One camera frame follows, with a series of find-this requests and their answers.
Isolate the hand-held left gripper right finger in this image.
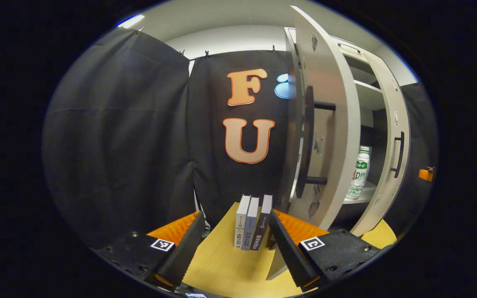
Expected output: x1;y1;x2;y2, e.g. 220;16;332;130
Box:
269;209;384;291

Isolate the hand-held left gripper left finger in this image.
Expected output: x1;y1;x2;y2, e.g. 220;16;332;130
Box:
94;210;206;292

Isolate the white cabinet door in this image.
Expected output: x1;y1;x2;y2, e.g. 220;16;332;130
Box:
349;52;412;237
265;5;362;281

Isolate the white drink bottle green label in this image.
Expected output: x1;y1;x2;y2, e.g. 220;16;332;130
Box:
345;146;371;200

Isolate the navy book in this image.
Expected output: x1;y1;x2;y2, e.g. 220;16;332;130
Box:
250;195;273;251

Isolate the grey book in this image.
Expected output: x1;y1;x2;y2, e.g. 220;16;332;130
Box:
241;197;260;251

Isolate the white and grey cabinet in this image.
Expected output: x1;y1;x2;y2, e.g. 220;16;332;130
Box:
283;27;413;232

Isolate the black backdrop cloth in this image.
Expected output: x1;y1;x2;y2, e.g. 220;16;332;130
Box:
42;28;438;249

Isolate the ceiling light panel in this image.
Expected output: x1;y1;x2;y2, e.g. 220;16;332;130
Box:
117;14;145;29

